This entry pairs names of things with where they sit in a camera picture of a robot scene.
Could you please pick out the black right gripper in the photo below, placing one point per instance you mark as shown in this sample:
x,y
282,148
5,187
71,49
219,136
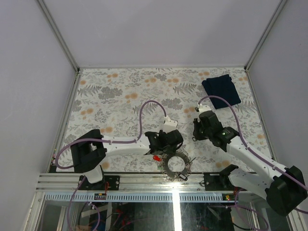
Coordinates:
x,y
196,134

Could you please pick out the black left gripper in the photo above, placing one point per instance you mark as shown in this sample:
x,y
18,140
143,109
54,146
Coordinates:
x,y
171,151

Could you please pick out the large metal keyring disc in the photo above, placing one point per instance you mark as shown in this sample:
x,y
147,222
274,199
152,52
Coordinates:
x,y
171,165

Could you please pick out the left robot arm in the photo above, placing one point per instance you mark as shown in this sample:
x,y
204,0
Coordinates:
x,y
89,150

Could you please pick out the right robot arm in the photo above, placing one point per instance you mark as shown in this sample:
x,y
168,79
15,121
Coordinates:
x,y
282,187

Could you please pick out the red key tag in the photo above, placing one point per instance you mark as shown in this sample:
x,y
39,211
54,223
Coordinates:
x,y
156,158

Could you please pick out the key with black-white tag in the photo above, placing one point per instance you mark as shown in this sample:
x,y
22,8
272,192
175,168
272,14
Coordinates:
x,y
182,177

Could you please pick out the dark blue folded cloth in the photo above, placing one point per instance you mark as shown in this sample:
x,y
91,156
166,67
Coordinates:
x,y
223,87

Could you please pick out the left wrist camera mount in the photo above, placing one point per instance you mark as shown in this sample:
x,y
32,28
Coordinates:
x,y
169,124

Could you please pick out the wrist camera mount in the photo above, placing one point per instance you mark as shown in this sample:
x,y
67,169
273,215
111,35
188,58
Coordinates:
x,y
169,124
202,108

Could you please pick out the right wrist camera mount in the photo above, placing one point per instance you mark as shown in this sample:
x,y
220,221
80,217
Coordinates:
x,y
202,108

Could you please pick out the white slotted cable duct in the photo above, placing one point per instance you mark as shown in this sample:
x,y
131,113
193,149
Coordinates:
x,y
140,197

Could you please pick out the metal base rail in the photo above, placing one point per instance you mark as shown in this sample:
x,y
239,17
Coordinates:
x,y
132,182

